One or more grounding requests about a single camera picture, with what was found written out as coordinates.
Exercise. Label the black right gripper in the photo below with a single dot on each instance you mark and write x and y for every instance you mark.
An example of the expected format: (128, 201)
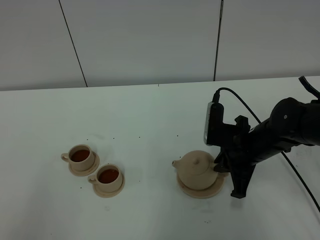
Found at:
(235, 160)

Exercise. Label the tan ceramic teapot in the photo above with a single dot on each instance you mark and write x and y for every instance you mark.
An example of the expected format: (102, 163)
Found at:
(195, 170)

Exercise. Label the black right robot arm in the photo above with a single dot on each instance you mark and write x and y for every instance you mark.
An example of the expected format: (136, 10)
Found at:
(291, 123)

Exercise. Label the tan teapot saucer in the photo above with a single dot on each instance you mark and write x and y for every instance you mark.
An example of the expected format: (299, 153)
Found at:
(206, 193)

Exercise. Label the tan near teacup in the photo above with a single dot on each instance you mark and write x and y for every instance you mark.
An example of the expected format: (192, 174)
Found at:
(105, 174)

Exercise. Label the tan teacup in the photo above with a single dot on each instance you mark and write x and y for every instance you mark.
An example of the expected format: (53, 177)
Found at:
(105, 174)
(80, 158)

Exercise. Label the tan near cup saucer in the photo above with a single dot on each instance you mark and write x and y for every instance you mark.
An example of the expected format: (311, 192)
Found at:
(109, 190)

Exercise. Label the tan cup saucer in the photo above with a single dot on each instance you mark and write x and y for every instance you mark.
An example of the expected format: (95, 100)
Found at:
(87, 172)
(109, 190)

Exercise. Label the tan far cup saucer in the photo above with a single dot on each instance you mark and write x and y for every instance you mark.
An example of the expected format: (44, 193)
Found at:
(87, 172)

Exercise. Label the tan far teacup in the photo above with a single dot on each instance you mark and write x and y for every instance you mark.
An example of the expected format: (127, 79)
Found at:
(80, 158)

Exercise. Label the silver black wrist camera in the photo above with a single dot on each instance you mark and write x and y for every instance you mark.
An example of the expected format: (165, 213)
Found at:
(213, 124)

